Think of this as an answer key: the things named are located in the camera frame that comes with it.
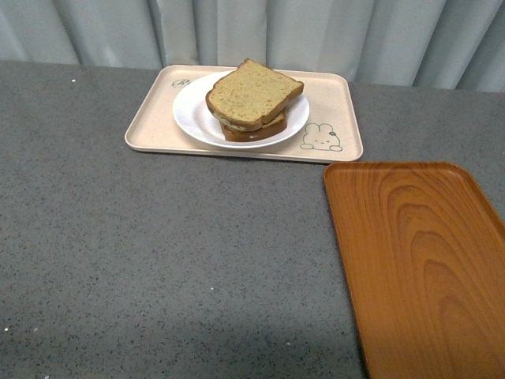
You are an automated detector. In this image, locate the bread slice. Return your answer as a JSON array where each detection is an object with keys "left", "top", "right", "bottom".
[
  {"left": 219, "top": 110, "right": 287, "bottom": 142},
  {"left": 205, "top": 58, "right": 305, "bottom": 131}
]

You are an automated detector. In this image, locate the grey curtain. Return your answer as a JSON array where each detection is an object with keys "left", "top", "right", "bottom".
[{"left": 1, "top": 1, "right": 504, "bottom": 92}]

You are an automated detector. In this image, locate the white round plate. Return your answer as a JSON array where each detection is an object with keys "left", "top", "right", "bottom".
[{"left": 173, "top": 71, "right": 310, "bottom": 150}]

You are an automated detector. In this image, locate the brown wooden tray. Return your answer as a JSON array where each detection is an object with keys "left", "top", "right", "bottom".
[{"left": 324, "top": 162, "right": 504, "bottom": 378}]

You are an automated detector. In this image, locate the beige rabbit tray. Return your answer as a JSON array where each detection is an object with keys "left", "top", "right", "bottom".
[{"left": 125, "top": 65, "right": 363, "bottom": 163}]

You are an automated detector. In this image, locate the white egg filling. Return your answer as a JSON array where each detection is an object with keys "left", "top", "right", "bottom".
[{"left": 211, "top": 112, "right": 236, "bottom": 127}]

